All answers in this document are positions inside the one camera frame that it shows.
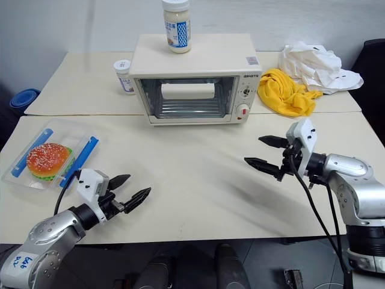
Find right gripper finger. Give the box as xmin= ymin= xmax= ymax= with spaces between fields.
xmin=258 ymin=135 xmax=289 ymax=149
xmin=244 ymin=157 xmax=286 ymax=182

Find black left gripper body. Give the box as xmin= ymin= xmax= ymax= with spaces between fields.
xmin=97 ymin=191 xmax=126 ymax=221

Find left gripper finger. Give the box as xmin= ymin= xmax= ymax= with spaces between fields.
xmin=108 ymin=173 xmax=132 ymax=191
xmin=122 ymin=186 xmax=152 ymax=214

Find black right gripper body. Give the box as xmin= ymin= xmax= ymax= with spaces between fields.
xmin=280 ymin=140 xmax=304 ymax=182

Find clear plastic container blue clips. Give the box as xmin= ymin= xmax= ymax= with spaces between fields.
xmin=0 ymin=117 xmax=101 ymax=192

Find glass oven door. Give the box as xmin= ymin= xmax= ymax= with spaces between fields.
xmin=134 ymin=76 xmax=239 ymax=122

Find cream toaster oven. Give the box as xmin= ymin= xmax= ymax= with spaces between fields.
xmin=129 ymin=33 xmax=261 ymax=127

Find round white timer knob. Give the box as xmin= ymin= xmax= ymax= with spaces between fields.
xmin=235 ymin=103 xmax=251 ymax=119

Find blue container clip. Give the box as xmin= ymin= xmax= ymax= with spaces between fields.
xmin=61 ymin=135 xmax=100 ymax=182
xmin=11 ymin=128 xmax=54 ymax=179

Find yellow cloth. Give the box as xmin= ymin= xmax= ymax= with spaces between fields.
xmin=257 ymin=68 xmax=324 ymax=118

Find toy hamburger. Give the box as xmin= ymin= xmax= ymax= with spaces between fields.
xmin=26 ymin=142 xmax=77 ymax=182

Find dark rounded shape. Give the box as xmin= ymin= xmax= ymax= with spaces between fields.
xmin=134 ymin=253 xmax=176 ymax=289
xmin=214 ymin=243 xmax=247 ymax=289

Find white crumpled cloth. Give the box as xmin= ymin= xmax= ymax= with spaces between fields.
xmin=277 ymin=40 xmax=365 ymax=96

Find small white labelled jar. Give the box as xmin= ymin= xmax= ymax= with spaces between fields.
xmin=112 ymin=59 xmax=137 ymax=96

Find black chair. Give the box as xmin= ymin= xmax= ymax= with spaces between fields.
xmin=350 ymin=39 xmax=385 ymax=146

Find large white sauce jar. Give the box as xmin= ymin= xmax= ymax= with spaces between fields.
xmin=162 ymin=0 xmax=193 ymax=55

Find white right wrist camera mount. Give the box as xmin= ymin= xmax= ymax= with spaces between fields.
xmin=285 ymin=117 xmax=319 ymax=178

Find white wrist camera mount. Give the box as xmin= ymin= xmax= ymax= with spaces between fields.
xmin=75 ymin=168 xmax=110 ymax=223
xmin=285 ymin=117 xmax=319 ymax=178

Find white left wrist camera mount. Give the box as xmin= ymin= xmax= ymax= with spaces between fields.
xmin=75 ymin=168 xmax=110 ymax=223

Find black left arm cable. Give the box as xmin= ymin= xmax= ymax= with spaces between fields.
xmin=54 ymin=170 xmax=82 ymax=216

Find long black right arm cable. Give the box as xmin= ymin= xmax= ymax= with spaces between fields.
xmin=291 ymin=164 xmax=353 ymax=289

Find short black right arm cable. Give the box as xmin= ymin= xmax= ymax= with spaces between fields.
xmin=323 ymin=177 xmax=348 ymax=252

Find white oven door handle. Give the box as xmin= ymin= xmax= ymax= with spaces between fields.
xmin=160 ymin=82 xmax=215 ymax=99

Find small metal bracket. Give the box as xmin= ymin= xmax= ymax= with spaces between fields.
xmin=283 ymin=269 xmax=304 ymax=289

